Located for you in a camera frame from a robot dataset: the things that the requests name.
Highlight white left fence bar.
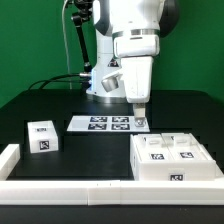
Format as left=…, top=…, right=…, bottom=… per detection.
left=0, top=144, right=20, bottom=181

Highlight white hanging cable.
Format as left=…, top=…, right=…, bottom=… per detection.
left=61, top=0, right=73, bottom=90

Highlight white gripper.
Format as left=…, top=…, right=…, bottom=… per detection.
left=113, top=34, right=160, bottom=127

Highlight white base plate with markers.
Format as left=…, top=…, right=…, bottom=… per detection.
left=67, top=116, right=150, bottom=132

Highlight small white cabinet top box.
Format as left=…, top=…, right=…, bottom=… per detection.
left=27, top=121, right=59, bottom=153

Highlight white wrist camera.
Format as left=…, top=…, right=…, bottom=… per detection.
left=101, top=72, right=121, bottom=92

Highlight white right fence bar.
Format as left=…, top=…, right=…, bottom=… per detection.
left=215, top=165, right=224, bottom=181

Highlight black cables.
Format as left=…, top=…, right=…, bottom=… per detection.
left=27, top=73, right=93, bottom=90

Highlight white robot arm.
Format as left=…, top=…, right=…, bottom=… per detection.
left=72, top=0, right=179, bottom=127

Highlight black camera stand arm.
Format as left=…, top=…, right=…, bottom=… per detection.
left=71, top=0, right=93, bottom=72

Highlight white fence bar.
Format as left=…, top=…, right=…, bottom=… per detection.
left=215, top=165, right=224, bottom=181
left=0, top=144, right=20, bottom=181
left=0, top=178, right=224, bottom=206

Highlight white cabinet body box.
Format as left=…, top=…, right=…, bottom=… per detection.
left=130, top=134, right=216, bottom=181

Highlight white cabinet door panel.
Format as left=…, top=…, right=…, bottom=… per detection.
left=137, top=134, right=173, bottom=163

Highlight white front fence bar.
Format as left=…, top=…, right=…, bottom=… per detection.
left=0, top=178, right=224, bottom=206

